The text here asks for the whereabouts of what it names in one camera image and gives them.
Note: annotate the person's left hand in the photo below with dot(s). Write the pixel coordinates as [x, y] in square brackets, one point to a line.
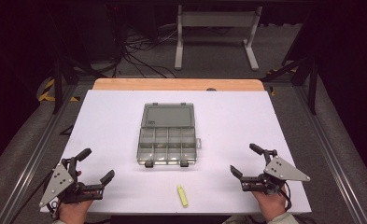
[73, 212]

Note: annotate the small yellow marker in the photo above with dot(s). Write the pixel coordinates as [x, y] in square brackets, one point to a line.
[182, 196]

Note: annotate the white table mat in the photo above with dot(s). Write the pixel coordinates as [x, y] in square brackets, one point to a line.
[228, 124]

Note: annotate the black metal stand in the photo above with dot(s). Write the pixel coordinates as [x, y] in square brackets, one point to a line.
[310, 77]
[58, 84]

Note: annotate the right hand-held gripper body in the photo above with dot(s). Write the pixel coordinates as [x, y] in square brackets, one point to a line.
[279, 170]

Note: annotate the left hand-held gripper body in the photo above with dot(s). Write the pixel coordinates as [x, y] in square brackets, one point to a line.
[58, 180]

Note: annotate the white metal stand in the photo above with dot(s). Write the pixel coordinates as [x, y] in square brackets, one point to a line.
[217, 20]

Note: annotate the aluminium rail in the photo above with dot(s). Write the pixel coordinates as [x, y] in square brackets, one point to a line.
[31, 161]
[330, 155]

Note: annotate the person's right hand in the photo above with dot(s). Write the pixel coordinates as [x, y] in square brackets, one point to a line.
[270, 205]

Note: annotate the clear grey compartment box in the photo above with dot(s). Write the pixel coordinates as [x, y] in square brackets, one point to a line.
[167, 137]

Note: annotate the yellow black floor tape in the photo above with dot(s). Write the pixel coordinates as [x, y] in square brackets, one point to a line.
[49, 93]

